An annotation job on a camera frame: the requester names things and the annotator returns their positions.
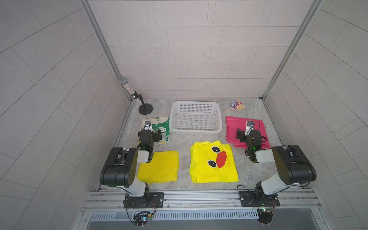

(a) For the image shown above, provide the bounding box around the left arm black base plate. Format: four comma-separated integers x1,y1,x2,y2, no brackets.
123,192,165,209

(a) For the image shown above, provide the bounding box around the green dinosaur translucent raincoat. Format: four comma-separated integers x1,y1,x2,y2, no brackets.
141,117,171,143

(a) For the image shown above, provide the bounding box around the glass tube on black stand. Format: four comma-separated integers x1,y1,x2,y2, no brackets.
119,76,153,115

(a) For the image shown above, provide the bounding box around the white plastic perforated basket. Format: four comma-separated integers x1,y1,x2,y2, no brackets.
169,101,222,135

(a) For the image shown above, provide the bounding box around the right circuit board with wires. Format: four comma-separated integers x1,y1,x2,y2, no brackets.
257,207,275,225

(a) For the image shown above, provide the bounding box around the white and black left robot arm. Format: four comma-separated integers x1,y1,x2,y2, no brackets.
99,129,162,204

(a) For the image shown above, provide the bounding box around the circuit board with wires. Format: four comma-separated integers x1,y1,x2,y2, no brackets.
133,211,153,228
257,207,275,225

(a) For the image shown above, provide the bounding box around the left circuit board with wires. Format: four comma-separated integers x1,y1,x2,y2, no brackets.
133,211,153,228

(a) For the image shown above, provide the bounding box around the pink raincoat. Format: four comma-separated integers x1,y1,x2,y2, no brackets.
226,116,271,149

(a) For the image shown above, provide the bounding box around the yellow duck face raincoat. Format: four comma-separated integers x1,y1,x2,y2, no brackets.
189,141,239,184

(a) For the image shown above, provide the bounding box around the aluminium front rail frame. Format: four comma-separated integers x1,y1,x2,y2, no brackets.
73,188,330,230

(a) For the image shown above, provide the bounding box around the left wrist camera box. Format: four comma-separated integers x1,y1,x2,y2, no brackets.
143,121,152,131

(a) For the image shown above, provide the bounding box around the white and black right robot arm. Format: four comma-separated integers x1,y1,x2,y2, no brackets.
236,129,317,207

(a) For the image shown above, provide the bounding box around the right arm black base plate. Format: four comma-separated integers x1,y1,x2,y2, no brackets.
238,191,280,208

